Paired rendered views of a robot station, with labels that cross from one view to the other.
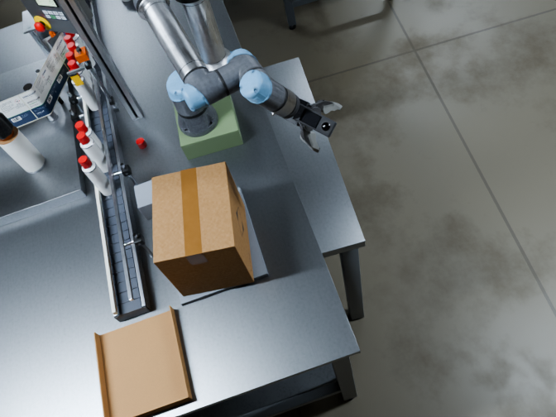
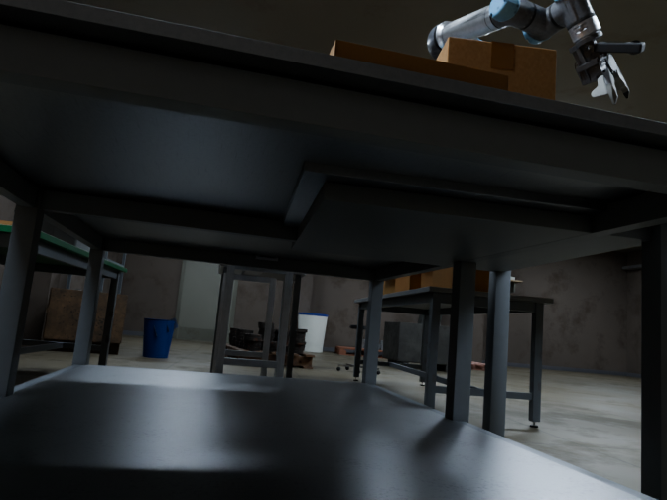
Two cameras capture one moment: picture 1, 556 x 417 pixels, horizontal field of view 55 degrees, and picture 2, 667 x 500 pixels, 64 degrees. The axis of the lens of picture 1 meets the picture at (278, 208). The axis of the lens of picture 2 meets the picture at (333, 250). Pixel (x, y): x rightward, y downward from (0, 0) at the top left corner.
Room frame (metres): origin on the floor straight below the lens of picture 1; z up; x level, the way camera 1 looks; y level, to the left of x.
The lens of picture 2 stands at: (-0.22, 0.79, 0.49)
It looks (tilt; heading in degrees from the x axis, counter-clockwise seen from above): 8 degrees up; 349
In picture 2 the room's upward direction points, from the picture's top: 5 degrees clockwise
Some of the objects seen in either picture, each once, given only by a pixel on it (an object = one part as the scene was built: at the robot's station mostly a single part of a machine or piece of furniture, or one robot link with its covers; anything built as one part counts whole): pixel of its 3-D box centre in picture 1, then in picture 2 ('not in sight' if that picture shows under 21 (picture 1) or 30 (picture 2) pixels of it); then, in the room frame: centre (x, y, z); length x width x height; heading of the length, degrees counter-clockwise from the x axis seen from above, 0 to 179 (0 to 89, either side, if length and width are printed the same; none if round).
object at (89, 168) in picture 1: (96, 175); not in sight; (1.26, 0.57, 0.98); 0.05 x 0.05 x 0.20
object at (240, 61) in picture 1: (241, 72); (540, 23); (1.06, -0.02, 1.41); 0.11 x 0.11 x 0.08; 13
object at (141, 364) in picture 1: (141, 365); (389, 111); (0.59, 0.56, 0.85); 0.30 x 0.26 x 0.04; 1
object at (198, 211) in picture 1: (203, 230); (475, 128); (0.90, 0.25, 0.99); 0.30 x 0.24 x 0.27; 172
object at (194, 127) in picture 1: (194, 112); not in sight; (1.41, 0.18, 0.97); 0.15 x 0.15 x 0.10
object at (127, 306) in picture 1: (102, 130); not in sight; (1.58, 0.58, 0.86); 1.65 x 0.08 x 0.04; 1
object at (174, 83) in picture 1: (187, 90); not in sight; (1.41, 0.17, 1.09); 0.13 x 0.12 x 0.14; 103
